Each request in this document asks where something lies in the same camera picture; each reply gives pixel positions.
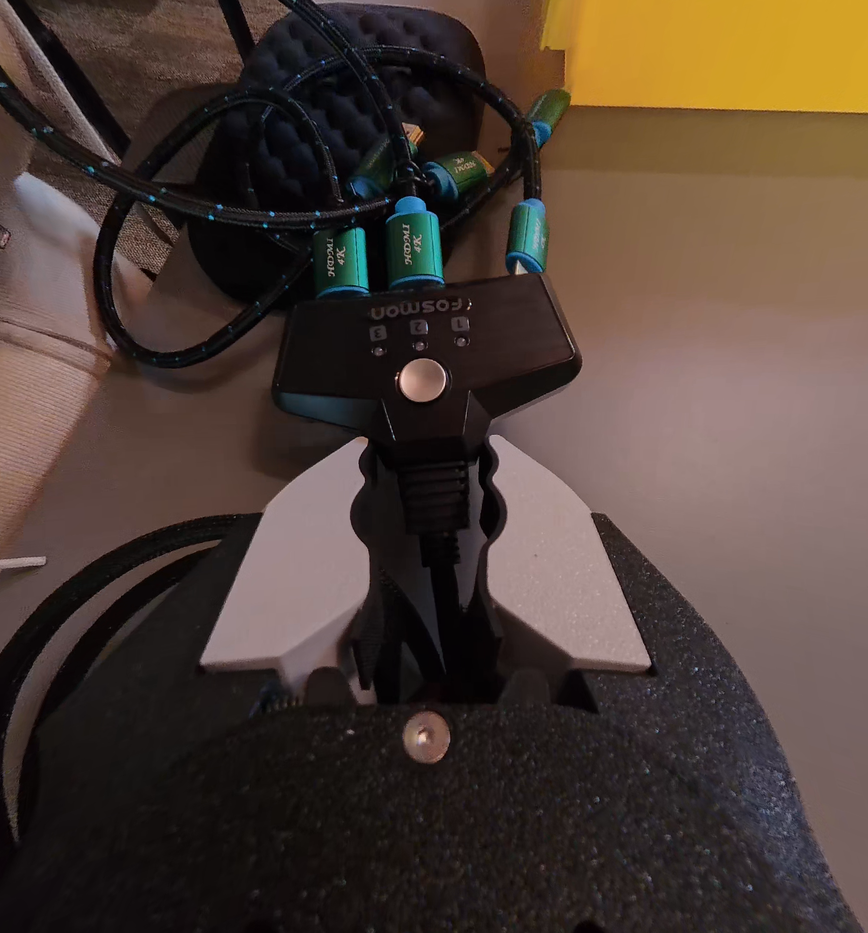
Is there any black HDMI switch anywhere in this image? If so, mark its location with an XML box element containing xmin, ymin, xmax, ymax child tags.
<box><xmin>272</xmin><ymin>273</ymin><xmax>582</xmax><ymax>564</ymax></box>

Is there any black metal frame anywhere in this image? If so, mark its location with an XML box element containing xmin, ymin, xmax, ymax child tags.
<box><xmin>7</xmin><ymin>0</ymin><xmax>254</xmax><ymax>157</ymax></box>

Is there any green HDMI plug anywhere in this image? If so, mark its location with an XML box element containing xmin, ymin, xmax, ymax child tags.
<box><xmin>284</xmin><ymin>62</ymin><xmax>573</xmax><ymax>281</ymax></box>

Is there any thick black sleeved cable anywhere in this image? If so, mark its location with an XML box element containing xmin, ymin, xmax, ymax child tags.
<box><xmin>0</xmin><ymin>514</ymin><xmax>494</xmax><ymax>876</ymax></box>

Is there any person's beige clothing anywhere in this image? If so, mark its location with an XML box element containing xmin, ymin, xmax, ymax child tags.
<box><xmin>0</xmin><ymin>0</ymin><xmax>152</xmax><ymax>629</ymax></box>

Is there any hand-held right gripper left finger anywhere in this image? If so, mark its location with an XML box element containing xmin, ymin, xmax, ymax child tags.
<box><xmin>199</xmin><ymin>436</ymin><xmax>407</xmax><ymax>706</ymax></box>

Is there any yellow plastic bin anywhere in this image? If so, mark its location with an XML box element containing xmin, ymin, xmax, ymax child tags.
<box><xmin>539</xmin><ymin>0</ymin><xmax>868</xmax><ymax>115</ymax></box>

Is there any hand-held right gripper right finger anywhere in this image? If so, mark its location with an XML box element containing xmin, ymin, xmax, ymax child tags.
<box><xmin>470</xmin><ymin>436</ymin><xmax>655</xmax><ymax>702</ymax></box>

